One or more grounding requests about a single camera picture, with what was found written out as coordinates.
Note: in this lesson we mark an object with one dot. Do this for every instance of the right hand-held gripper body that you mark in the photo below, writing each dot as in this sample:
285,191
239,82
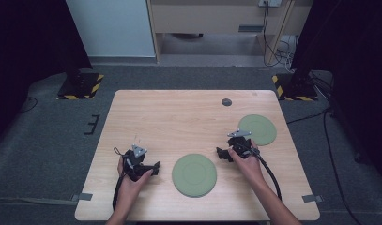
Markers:
240,145

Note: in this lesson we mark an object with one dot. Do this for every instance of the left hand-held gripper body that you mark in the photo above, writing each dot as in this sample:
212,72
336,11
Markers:
134,164

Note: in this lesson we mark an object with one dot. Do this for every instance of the green round plate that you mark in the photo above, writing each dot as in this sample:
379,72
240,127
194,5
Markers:
194,175
262,128

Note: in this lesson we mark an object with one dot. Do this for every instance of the person's right hand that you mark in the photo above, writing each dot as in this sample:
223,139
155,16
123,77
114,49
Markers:
248,168

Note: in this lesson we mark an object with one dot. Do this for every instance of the person's left hand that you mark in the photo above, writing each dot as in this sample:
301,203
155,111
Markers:
130,187

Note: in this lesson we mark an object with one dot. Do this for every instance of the grey round table grommet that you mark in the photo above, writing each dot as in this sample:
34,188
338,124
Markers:
226,102

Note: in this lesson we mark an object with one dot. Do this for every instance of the grey tape piece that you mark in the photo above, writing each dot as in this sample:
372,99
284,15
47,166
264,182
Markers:
312,198
83,197

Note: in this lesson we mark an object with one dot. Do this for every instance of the hazard-striped black stand base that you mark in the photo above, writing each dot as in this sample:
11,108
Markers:
293,89
82,87

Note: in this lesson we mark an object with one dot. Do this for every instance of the light wooden desk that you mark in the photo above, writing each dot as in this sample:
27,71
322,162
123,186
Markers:
210,17

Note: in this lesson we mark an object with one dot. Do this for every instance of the white panel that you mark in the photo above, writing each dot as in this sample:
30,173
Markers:
112,28

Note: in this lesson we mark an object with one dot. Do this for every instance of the black curtain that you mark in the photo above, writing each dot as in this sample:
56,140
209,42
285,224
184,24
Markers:
351,62
29,47

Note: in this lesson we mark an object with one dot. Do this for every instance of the grey wall socket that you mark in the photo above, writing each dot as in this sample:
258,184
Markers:
269,2

